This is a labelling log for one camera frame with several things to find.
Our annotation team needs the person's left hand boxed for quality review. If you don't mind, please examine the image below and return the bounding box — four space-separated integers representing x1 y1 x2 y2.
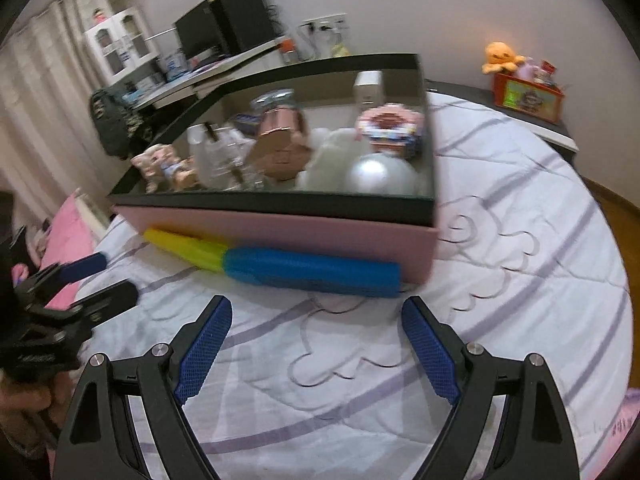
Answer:
0 370 71 461

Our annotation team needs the black backpack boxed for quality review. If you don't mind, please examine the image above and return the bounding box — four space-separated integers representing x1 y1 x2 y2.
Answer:
89 87 146 161

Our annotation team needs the black computer tower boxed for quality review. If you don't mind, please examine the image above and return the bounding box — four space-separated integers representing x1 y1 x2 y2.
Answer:
210 0 276 56

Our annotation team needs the dark-topped bench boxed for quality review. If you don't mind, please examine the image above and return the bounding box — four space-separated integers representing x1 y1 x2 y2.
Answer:
425 80 580 154

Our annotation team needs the small white box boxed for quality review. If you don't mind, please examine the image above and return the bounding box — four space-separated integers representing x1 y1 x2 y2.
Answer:
352 70 384 107

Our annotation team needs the white glass-door cabinet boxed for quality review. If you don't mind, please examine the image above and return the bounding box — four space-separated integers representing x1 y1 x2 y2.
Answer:
83 7 161 81

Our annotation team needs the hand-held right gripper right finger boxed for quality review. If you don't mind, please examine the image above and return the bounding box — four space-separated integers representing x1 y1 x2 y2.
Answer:
401 295 581 480

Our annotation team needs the red toy box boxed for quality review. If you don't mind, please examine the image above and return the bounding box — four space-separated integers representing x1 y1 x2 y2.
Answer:
491 70 566 125

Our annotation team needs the orange octopus plush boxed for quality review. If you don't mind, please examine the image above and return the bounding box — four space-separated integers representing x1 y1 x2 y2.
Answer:
481 42 526 75

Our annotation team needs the small white figurine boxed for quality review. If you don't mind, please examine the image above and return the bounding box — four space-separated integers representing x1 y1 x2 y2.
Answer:
295 127 369 192

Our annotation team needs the copper coloured jar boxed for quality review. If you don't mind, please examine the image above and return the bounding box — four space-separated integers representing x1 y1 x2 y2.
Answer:
249 88 307 181

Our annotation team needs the black computer monitor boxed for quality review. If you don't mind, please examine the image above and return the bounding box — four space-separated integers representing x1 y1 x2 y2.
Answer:
173 0 221 59

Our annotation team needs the white wall socket strip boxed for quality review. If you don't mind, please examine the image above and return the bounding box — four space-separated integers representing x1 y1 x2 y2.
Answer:
299 12 349 31

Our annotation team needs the pink pig plush toy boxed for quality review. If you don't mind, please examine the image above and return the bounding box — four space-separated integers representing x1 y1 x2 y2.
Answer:
131 143 196 194

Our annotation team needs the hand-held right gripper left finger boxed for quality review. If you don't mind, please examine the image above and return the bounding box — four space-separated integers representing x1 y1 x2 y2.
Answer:
58 294 233 480

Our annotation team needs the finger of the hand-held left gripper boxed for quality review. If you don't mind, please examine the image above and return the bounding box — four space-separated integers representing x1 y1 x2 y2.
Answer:
17 252 109 306
32 281 140 334

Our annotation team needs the yellow and blue tube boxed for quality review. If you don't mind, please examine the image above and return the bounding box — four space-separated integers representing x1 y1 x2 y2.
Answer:
144 227 403 300

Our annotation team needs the beige curtain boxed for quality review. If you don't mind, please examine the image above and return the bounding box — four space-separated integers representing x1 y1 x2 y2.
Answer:
0 0 112 202

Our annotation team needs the pink blanket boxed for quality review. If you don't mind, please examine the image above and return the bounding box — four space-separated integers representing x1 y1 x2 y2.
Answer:
27 191 109 311

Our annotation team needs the pink storage box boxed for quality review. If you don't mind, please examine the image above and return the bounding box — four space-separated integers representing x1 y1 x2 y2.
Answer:
107 53 440 284

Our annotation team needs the white striped quilt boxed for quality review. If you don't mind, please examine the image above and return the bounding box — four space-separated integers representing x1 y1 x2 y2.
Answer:
65 79 634 480

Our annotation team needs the silver ball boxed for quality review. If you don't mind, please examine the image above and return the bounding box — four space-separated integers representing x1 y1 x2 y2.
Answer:
346 154 418 195

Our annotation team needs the white desk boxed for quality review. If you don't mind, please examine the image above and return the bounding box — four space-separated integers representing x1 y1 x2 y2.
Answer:
107 39 281 112

